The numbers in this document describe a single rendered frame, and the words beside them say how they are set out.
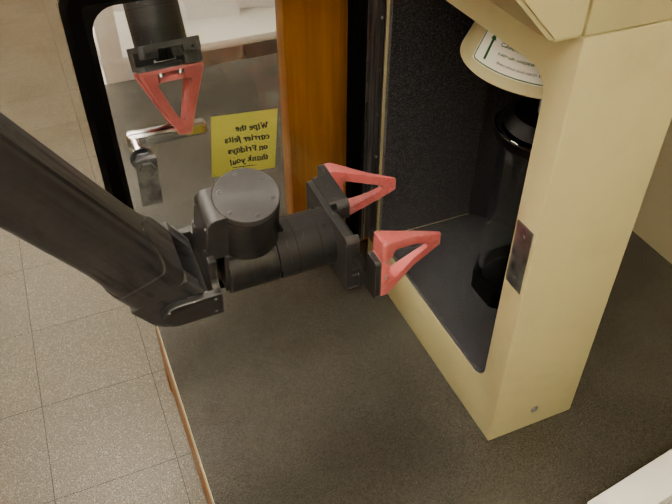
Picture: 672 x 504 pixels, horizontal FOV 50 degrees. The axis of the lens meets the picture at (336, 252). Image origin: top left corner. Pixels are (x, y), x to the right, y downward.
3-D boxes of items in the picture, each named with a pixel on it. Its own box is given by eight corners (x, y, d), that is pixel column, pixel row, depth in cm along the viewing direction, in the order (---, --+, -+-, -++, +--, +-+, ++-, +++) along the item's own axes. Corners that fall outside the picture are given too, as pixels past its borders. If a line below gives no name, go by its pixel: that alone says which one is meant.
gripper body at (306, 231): (322, 175, 72) (252, 193, 70) (365, 235, 65) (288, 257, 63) (324, 225, 76) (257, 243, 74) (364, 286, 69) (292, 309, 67)
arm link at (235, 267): (205, 258, 70) (222, 307, 68) (201, 217, 64) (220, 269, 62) (271, 240, 72) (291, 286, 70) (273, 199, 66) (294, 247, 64)
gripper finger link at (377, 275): (418, 181, 70) (330, 205, 68) (454, 223, 65) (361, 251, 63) (414, 234, 75) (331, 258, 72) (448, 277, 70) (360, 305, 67)
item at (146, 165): (164, 204, 77) (157, 159, 73) (143, 209, 76) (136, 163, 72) (159, 194, 78) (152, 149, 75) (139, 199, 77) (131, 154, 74)
